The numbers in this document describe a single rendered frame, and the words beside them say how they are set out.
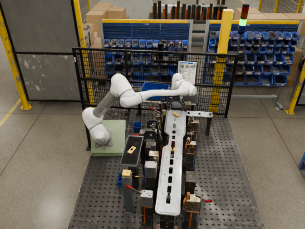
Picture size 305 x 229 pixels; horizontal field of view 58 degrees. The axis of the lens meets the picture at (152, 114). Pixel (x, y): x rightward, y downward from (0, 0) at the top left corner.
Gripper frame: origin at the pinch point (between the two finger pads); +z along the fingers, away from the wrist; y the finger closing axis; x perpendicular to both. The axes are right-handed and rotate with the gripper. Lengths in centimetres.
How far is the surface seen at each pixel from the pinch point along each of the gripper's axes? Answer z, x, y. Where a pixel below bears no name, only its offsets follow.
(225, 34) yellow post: -63, 58, 48
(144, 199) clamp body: 10, -109, -18
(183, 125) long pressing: 13.1, -8.0, 9.0
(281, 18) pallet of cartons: -20, 285, 176
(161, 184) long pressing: 13, -90, -6
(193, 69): -22, 54, 17
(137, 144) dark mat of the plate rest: -3, -62, -30
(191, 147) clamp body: 12.5, -43.4, 17.4
